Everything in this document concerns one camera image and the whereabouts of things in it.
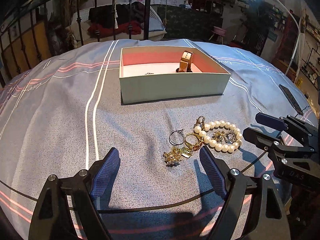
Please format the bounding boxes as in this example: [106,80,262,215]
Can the white pearl bracelet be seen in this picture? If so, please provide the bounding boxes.
[194,120,244,153]

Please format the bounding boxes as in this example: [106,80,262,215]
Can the gold silver brooch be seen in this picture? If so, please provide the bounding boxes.
[212,131,237,144]

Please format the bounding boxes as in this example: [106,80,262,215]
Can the gold ring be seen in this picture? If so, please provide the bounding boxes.
[184,132,205,151]

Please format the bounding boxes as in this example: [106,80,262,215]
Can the silver ring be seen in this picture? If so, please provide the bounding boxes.
[169,129,186,146]

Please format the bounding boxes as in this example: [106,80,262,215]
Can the tan leather strap watch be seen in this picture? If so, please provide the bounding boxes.
[176,51,193,73]

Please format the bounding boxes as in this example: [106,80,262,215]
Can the black smartphone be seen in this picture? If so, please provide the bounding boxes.
[279,85,304,115]

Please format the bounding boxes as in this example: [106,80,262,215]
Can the silver keyring clasp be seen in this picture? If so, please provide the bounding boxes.
[194,116,205,128]

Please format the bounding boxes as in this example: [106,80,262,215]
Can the blue plaid bedsheet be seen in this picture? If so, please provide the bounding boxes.
[1,40,318,239]

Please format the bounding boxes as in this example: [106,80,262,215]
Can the green potted plant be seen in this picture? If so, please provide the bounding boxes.
[238,0,280,56]

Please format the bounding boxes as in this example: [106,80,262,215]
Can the pink stool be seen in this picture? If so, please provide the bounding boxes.
[209,26,226,44]

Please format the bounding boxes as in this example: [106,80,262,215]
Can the mint box with pink interior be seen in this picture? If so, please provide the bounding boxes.
[119,46,231,105]

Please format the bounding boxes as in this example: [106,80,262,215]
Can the white gooseneck lamp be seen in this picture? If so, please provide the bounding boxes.
[276,0,301,76]

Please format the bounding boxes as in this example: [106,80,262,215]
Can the dark floral cabinet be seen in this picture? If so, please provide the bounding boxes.
[155,4,223,42]

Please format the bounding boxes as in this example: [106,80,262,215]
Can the black cable on bed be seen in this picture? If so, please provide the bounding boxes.
[0,149,268,214]

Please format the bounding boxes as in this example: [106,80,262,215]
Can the black iron bed frame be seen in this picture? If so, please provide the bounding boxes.
[1,0,151,87]

